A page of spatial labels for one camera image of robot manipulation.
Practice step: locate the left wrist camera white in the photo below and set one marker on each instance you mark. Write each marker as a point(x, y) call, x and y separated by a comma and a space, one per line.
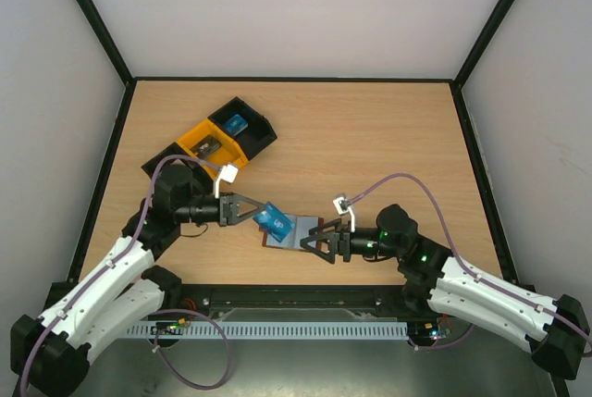
point(226, 174)

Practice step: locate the brown leather card holder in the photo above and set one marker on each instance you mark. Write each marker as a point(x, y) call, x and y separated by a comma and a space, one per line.
point(301, 226)

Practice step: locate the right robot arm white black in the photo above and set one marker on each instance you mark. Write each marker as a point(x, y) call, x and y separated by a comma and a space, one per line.
point(553, 331)

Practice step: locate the blue vip card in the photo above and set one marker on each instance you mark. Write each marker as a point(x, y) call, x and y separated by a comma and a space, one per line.
point(274, 222)

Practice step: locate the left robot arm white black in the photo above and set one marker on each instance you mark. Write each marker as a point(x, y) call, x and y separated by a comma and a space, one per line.
point(53, 352)

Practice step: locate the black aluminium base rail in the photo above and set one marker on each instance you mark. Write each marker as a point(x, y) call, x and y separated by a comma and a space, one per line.
point(376, 300)

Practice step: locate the light blue slotted cable duct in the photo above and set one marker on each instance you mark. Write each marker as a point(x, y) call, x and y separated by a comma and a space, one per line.
point(323, 331)

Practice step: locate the black frame post left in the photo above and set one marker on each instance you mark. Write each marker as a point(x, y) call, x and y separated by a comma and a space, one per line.
point(100, 30)

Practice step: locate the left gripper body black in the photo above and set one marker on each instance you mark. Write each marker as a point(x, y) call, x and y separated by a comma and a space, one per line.
point(184, 213)

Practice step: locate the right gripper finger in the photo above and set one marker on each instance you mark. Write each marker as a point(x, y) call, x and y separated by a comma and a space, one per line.
point(324, 245)
point(327, 226)

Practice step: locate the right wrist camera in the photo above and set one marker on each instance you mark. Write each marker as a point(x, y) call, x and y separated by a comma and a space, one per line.
point(343, 206)

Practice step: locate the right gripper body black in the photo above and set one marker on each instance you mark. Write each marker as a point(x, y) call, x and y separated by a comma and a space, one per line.
point(343, 243)

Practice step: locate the yellow plastic bin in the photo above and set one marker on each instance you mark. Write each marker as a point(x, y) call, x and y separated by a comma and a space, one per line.
point(229, 152)

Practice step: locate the black frame post right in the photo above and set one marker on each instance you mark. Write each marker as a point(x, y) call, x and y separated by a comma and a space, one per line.
point(484, 38)

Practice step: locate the black frame post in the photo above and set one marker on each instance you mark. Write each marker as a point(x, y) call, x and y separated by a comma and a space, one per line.
point(100, 30)
point(484, 38)

